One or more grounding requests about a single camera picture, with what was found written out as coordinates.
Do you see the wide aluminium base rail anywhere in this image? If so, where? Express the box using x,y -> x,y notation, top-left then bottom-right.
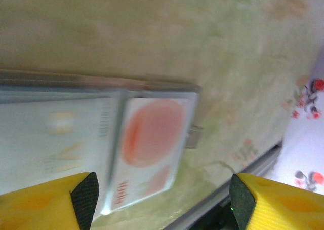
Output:
164,141 -> 286,230

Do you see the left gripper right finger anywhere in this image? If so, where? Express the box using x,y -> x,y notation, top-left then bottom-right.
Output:
229,173 -> 324,230

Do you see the white card with yellow marks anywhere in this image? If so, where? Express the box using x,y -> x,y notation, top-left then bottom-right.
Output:
0,98 -> 119,197

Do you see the white card with red circles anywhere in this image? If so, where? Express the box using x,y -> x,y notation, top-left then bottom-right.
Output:
101,90 -> 198,217

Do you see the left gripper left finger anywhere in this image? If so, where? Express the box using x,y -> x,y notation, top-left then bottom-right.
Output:
0,171 -> 100,230

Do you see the silver metal card holder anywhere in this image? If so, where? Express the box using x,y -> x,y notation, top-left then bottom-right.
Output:
0,69 -> 205,217

